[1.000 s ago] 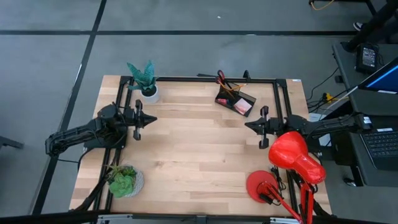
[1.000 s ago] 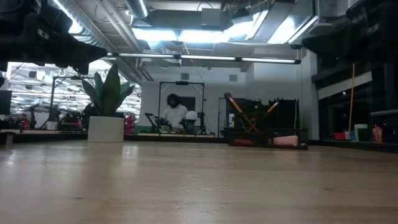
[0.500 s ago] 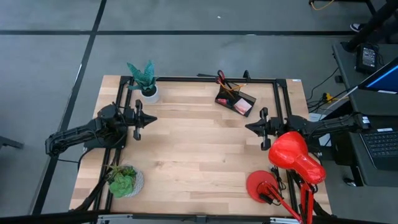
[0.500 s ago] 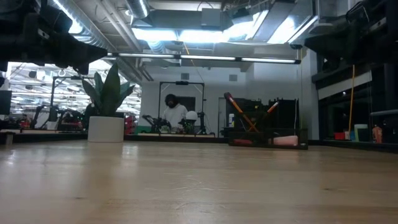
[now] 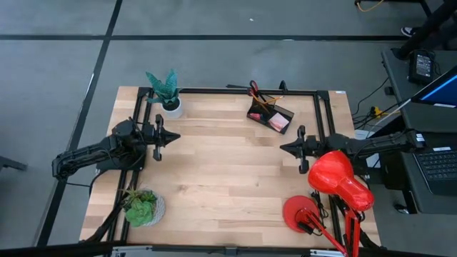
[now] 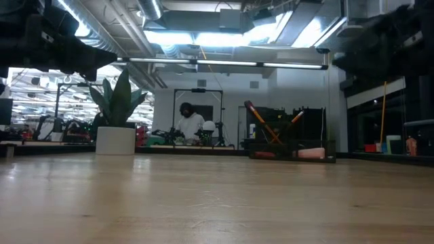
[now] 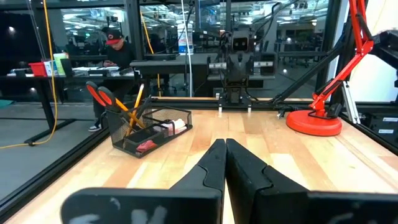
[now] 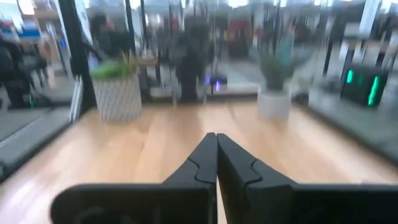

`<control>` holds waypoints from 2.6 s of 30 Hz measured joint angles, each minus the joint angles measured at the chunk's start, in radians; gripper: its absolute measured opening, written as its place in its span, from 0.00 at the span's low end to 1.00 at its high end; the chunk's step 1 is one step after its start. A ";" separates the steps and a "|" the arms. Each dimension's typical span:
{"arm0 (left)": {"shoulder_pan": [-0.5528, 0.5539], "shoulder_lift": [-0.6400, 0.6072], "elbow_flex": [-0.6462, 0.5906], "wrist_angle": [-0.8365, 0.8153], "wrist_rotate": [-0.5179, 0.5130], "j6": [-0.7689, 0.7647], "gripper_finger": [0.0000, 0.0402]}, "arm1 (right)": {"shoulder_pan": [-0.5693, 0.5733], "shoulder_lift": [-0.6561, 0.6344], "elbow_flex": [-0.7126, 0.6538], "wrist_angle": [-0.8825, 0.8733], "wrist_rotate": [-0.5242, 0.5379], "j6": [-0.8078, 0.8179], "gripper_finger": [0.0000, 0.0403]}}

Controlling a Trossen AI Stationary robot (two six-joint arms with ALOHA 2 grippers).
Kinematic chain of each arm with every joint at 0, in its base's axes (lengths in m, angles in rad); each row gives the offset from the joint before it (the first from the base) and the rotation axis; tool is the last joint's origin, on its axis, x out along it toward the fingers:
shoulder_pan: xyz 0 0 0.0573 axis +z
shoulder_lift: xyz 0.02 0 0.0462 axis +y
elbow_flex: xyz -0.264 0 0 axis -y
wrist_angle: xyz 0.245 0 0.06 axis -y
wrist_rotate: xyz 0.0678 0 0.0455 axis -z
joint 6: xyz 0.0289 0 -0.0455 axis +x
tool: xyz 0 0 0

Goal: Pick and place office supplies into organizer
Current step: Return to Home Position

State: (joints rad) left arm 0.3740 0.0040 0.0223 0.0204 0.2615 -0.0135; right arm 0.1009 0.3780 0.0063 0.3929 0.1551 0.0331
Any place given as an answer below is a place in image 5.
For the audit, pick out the red and black scissors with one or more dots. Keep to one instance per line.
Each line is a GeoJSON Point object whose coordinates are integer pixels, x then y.
{"type": "Point", "coordinates": [255, 91]}

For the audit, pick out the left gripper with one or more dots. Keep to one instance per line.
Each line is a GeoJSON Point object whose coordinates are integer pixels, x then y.
{"type": "Point", "coordinates": [158, 137]}

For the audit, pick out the black mesh desk organizer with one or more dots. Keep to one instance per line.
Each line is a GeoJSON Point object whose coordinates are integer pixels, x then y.
{"type": "Point", "coordinates": [271, 116]}

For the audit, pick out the person's shoe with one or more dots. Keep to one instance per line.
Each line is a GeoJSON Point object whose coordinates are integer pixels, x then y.
{"type": "Point", "coordinates": [407, 31]}

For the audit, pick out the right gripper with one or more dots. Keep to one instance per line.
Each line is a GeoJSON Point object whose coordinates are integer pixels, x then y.
{"type": "Point", "coordinates": [304, 150]}

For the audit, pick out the computer monitor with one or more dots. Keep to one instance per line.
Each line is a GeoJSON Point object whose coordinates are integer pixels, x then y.
{"type": "Point", "coordinates": [441, 89]}

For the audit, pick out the yellow plug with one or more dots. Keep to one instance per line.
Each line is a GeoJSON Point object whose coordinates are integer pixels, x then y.
{"type": "Point", "coordinates": [375, 111]}

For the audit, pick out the grey floor stand foot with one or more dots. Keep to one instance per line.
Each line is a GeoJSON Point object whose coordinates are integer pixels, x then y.
{"type": "Point", "coordinates": [10, 163]}

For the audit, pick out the pink sticky note pad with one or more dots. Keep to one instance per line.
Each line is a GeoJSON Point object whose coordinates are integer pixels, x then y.
{"type": "Point", "coordinates": [278, 122]}

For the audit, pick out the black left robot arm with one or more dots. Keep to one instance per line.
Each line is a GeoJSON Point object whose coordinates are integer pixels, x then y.
{"type": "Point", "coordinates": [96, 150]}

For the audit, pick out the black pen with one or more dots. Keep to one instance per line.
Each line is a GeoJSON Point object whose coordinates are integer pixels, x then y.
{"type": "Point", "coordinates": [266, 103]}

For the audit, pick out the black laptop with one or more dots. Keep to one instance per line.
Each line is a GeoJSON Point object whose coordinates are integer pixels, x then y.
{"type": "Point", "coordinates": [437, 164]}

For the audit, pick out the succulent in patterned pot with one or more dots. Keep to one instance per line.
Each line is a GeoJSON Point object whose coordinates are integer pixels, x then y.
{"type": "Point", "coordinates": [141, 210]}

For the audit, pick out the black aluminium table frame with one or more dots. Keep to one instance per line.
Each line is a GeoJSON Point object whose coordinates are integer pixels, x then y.
{"type": "Point", "coordinates": [221, 91]}

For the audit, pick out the dark grey side desk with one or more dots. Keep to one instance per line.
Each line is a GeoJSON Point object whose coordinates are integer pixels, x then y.
{"type": "Point", "coordinates": [396, 82]}

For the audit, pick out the red desk lamp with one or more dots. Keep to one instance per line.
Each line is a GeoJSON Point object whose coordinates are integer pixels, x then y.
{"type": "Point", "coordinates": [335, 175]}

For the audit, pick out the black crossbar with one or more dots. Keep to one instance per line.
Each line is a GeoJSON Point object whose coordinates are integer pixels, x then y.
{"type": "Point", "coordinates": [53, 250]}

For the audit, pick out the snake plant in white pot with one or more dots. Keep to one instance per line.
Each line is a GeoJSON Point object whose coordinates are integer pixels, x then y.
{"type": "Point", "coordinates": [168, 91]}

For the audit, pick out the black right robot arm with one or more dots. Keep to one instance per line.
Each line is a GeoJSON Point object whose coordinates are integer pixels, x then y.
{"type": "Point", "coordinates": [367, 144]}

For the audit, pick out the black power adapter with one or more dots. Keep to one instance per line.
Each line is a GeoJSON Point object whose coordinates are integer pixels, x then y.
{"type": "Point", "coordinates": [423, 66]}

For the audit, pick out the black background desk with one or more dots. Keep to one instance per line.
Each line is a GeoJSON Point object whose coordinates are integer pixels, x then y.
{"type": "Point", "coordinates": [425, 29]}

